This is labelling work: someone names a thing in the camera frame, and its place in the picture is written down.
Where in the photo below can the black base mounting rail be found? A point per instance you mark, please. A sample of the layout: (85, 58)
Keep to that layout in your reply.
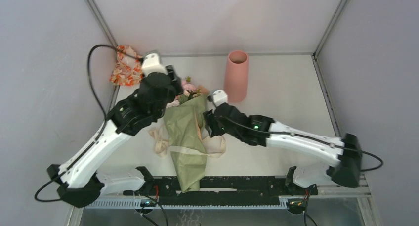
(223, 191)

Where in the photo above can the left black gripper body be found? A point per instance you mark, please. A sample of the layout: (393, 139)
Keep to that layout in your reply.
(175, 90)

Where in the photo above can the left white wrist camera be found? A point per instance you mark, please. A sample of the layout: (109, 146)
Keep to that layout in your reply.
(152, 64)

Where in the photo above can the pink cylindrical vase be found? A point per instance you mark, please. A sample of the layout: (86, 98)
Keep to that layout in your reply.
(236, 76)

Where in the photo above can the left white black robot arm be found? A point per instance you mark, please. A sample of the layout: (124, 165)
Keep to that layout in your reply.
(80, 181)

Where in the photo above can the green pink flower bouquet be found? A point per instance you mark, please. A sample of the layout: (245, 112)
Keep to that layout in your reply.
(184, 123)

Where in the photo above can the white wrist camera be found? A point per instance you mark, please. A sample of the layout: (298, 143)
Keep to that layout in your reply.
(217, 97)
(152, 64)

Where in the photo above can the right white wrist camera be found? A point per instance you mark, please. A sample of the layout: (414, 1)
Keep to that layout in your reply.
(217, 97)

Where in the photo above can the orange floral crumpled cloth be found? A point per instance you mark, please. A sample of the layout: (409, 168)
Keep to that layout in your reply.
(128, 69)

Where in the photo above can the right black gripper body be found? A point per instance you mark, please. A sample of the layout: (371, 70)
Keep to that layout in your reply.
(220, 130)

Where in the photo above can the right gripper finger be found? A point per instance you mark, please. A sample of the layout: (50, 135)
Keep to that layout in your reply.
(209, 126)
(209, 115)

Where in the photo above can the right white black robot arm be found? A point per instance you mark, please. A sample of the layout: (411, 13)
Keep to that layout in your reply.
(340, 158)

